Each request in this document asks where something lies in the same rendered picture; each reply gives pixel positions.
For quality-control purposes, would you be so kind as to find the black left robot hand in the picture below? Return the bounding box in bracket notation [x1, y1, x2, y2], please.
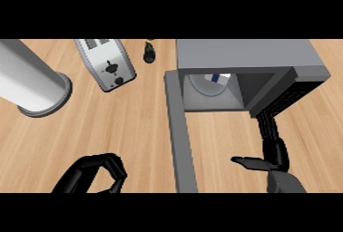
[50, 152, 128, 194]

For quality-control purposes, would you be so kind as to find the grey microwave door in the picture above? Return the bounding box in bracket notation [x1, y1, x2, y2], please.
[164, 70, 199, 194]

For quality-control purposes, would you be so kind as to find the white blue milk carton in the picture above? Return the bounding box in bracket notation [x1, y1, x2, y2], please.
[203, 72, 233, 84]

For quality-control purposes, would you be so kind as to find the grey microwave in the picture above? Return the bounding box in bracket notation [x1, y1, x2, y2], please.
[175, 39, 332, 119]

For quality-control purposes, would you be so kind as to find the grey paper towel holder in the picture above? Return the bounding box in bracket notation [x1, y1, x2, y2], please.
[17, 72, 73, 119]

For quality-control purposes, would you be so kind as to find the silver toaster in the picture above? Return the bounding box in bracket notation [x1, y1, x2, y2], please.
[73, 39, 137, 93]

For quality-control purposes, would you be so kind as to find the dark eggplant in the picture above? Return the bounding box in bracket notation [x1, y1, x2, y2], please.
[141, 41, 158, 64]

